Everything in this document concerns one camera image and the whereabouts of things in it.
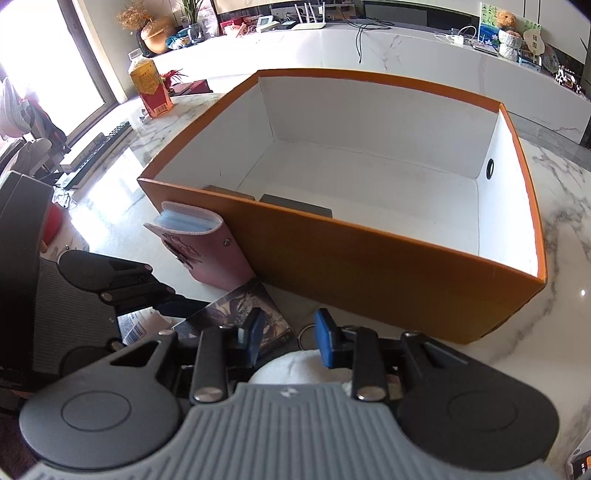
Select white router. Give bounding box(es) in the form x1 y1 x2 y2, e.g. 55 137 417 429
292 2 328 31

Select black keyboard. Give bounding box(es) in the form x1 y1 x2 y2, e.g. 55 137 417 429
55 121 132 189

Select golden vase with dried flowers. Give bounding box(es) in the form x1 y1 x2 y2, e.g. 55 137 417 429
116 2 177 57

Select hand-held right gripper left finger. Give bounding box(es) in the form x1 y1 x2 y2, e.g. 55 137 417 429
108 307 269 404

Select white blue tissue packet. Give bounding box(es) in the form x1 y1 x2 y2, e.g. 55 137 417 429
117 308 174 346

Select cow print ornament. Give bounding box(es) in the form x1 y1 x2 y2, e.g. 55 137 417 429
554 65 583 93

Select yellow oil bottle red label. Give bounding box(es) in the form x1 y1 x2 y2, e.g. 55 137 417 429
128 51 175 118

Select blue face masks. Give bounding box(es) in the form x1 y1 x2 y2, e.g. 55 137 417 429
157 203 218 232

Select red gift box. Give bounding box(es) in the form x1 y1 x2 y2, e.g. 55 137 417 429
170 79 213 97

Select flower painting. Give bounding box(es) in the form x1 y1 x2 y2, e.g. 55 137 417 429
478 2 541 49

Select panda plush toy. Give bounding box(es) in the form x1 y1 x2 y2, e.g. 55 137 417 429
249 350 356 385

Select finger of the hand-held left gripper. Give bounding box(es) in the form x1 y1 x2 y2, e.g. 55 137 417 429
99 263 215 320

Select black cable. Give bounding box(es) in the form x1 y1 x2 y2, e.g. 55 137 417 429
355 18 393 65

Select chair with clothes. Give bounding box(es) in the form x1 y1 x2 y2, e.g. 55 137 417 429
0 76 72 185

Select orange cardboard box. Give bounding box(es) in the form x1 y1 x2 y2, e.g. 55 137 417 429
137 68 548 344

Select green potted plant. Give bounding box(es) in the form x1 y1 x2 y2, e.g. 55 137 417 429
178 0 218 26

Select dark patterned card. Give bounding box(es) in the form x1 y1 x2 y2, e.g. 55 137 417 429
172 278 296 358

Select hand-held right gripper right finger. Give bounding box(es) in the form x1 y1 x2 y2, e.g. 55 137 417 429
314 308 469 402

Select metal key ring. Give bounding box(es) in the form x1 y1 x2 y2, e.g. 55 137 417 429
297 324 320 354

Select pink mask pouch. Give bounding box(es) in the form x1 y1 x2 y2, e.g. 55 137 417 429
143 200 260 289

